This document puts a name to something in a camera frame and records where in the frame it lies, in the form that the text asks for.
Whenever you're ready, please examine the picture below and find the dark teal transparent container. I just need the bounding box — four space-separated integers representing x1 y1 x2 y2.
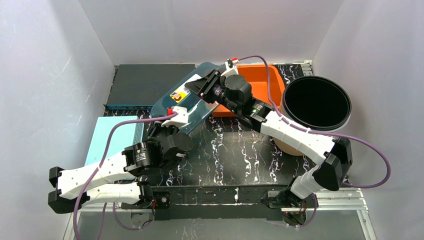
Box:
150 62 220 134

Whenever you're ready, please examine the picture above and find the light blue perforated basket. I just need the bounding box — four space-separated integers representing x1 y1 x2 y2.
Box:
84 116 145 166

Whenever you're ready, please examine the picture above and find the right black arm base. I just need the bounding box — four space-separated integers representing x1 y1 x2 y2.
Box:
260 186 319 229

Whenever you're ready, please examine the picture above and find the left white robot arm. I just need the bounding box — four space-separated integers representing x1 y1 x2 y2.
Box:
47 120 193 214

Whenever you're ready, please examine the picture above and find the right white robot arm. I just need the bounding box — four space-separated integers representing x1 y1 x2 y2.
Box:
184 69 353 202

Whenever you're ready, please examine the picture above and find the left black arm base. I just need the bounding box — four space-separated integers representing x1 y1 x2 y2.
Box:
119 181 170 230

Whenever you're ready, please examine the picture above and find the orange plastic tray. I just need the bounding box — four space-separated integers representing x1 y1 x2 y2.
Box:
210 64 286 118

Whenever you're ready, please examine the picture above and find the tan bucket with black liner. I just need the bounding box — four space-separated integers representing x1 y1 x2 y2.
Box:
273 76 352 157

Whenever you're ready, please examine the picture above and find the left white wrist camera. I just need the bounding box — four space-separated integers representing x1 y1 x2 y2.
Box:
161 106 189 128

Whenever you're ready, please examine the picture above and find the dark blue network switch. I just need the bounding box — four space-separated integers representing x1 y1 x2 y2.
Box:
105 64 195 110

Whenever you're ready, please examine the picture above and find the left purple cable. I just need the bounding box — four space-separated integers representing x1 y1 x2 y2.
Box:
72 112 178 240

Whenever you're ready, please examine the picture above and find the aluminium frame rail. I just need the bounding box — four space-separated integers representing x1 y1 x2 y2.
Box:
61 61 379 240

